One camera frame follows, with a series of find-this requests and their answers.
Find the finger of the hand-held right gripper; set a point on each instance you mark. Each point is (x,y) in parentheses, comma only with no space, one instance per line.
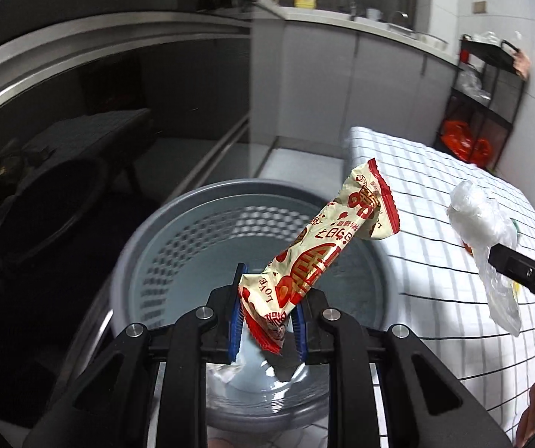
(529,273)

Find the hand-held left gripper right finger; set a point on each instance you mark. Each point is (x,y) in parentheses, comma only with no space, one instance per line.
(301,336)

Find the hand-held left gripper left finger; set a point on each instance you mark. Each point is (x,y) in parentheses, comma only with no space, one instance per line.
(235,326)

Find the clear plastic bag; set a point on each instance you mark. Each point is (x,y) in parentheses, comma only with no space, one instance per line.
(477,214)
(473,81)

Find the red and cream snack wrapper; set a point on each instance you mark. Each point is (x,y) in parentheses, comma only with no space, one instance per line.
(314,252)

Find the grey perforated waste basket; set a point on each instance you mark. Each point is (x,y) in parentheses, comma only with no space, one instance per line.
(178,242)

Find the white black checkered tablecloth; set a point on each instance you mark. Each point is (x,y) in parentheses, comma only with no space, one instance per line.
(435,298)

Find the red plastic bag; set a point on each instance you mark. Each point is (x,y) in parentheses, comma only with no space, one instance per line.
(463,142)

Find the clear plastic bag on cart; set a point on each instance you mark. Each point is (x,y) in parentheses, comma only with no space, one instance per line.
(473,81)

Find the red checked cloth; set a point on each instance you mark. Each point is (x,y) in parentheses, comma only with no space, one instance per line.
(522,63)

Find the black rolling cart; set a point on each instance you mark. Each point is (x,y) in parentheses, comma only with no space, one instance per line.
(487,53)

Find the black glass built-in oven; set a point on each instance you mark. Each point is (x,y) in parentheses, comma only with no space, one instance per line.
(85,149)

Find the grey base cabinet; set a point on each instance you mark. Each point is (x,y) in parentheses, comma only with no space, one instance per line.
(319,79)

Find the chrome faucet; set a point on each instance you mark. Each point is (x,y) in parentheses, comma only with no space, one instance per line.
(398,16)

